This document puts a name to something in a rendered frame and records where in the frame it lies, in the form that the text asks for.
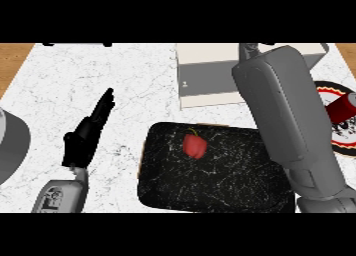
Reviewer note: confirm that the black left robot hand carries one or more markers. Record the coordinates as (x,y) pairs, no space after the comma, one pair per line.
(82,143)

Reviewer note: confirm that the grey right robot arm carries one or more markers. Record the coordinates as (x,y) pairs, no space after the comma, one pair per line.
(284,113)

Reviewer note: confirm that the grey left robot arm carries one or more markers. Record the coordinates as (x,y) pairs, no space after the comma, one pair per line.
(62,195)

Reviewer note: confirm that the black speckled tray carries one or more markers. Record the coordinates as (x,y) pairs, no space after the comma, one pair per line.
(219,186)

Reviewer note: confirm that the cream and grey tiered shelf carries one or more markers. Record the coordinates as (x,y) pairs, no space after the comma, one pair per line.
(207,80)

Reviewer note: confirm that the grey round pot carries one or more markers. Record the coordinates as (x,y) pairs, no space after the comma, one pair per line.
(3,150)

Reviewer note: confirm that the red pepper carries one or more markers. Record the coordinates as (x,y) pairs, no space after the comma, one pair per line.
(195,146)

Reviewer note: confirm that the red can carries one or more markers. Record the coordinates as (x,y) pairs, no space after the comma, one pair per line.
(344,108)

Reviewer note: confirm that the round plate with red-black rim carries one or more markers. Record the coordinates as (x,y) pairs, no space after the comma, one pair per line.
(350,138)

